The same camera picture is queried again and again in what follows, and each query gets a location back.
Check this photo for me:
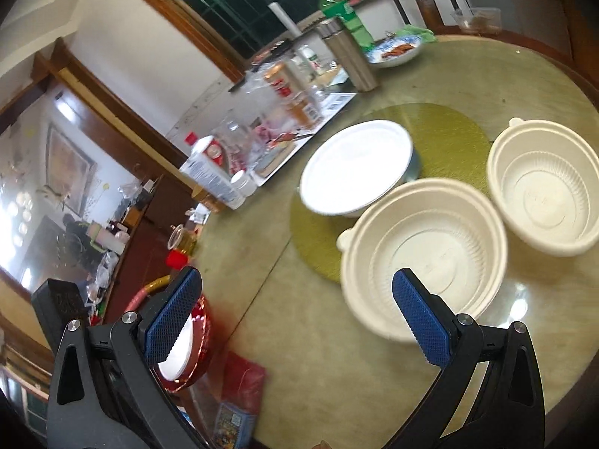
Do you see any white foam bowl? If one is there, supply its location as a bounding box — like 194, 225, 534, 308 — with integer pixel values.
298, 120, 421, 218

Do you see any red plastic cup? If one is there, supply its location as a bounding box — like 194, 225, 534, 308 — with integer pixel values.
165, 249, 190, 271

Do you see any clear cup with tea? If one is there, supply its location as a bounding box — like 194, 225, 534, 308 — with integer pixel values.
167, 224, 198, 256

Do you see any small beige plastic bowl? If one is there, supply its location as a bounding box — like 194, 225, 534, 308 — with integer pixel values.
486, 117, 598, 257

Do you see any blue white food dish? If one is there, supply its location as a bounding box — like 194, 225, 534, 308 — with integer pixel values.
365, 36, 423, 69

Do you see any green round turntable mat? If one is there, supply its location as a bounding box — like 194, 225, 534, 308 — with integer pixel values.
289, 103, 492, 284

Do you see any stainless steel thermos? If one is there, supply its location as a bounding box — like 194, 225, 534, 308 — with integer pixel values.
317, 17, 379, 92

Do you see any clear plastic container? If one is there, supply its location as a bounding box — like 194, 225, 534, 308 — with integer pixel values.
452, 7, 502, 34

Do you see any clear glass pitcher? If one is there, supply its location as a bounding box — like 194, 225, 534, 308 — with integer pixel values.
214, 71, 298, 173

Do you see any small white jar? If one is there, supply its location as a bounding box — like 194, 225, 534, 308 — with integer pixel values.
231, 170, 258, 198

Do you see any dark wooden sideboard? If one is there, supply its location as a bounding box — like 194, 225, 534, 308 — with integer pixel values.
98, 175, 197, 323

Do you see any large beige plastic bowl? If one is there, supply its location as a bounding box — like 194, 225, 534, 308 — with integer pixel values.
337, 177, 508, 343

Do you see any white lotion bottle red cap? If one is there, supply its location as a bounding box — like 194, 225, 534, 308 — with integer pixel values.
180, 134, 245, 210

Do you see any amber liquor bottle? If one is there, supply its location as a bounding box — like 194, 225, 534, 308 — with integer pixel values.
262, 61, 322, 130

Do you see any large red glass plate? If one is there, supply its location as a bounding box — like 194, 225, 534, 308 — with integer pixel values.
156, 295, 214, 393

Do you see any book on table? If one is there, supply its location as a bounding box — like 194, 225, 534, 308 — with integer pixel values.
254, 141, 295, 178

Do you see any multicolour hula hoop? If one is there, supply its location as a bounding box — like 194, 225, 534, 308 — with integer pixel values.
125, 275, 171, 312

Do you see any green plastic bottle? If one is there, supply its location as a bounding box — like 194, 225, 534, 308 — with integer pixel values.
319, 0, 375, 51

